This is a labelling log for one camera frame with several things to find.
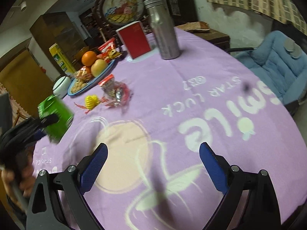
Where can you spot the red crumpled wrapper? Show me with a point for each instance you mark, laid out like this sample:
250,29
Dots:
81,106

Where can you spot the wooden cabinet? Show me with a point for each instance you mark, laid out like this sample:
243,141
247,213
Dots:
55,36

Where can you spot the purple printed tablecloth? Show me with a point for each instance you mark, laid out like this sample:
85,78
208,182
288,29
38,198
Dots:
191,112

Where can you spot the red snack packet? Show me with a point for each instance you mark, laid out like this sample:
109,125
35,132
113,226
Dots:
109,49

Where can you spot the brown cloth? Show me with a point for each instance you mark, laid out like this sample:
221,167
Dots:
196,26

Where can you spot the clear plastic bag red label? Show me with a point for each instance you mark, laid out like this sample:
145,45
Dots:
115,89

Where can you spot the brown wooden door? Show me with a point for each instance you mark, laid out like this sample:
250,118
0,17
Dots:
21,86

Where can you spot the person's left hand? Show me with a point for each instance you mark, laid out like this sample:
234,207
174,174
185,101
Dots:
22,175

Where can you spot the round framed picture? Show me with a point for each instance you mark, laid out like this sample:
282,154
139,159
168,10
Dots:
121,7

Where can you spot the red box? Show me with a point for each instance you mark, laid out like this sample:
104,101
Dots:
134,40

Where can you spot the yellow apple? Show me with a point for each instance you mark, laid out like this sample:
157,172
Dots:
98,67

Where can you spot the dark wooden side table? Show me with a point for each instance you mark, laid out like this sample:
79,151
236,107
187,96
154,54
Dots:
211,37

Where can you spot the yellow green box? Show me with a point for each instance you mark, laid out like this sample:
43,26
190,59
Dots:
61,60

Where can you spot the green drink carton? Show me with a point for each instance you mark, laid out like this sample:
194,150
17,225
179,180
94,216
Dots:
56,119

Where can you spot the blue cushioned chair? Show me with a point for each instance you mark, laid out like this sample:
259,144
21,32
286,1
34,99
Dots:
273,62

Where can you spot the orange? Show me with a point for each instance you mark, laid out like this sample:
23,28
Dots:
89,58

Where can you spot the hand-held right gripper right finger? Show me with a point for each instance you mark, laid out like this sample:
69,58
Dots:
213,167

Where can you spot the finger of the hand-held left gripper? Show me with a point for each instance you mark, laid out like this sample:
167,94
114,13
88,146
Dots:
49,121
37,135

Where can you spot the blue fruit plate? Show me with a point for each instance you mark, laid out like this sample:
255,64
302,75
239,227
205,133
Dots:
100,79

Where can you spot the white bowl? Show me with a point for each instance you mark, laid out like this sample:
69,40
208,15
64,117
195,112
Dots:
61,86

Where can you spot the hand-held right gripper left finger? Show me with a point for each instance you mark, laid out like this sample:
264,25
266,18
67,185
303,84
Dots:
93,167

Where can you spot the steel vacuum bottle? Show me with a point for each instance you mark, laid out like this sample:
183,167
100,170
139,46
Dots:
165,28

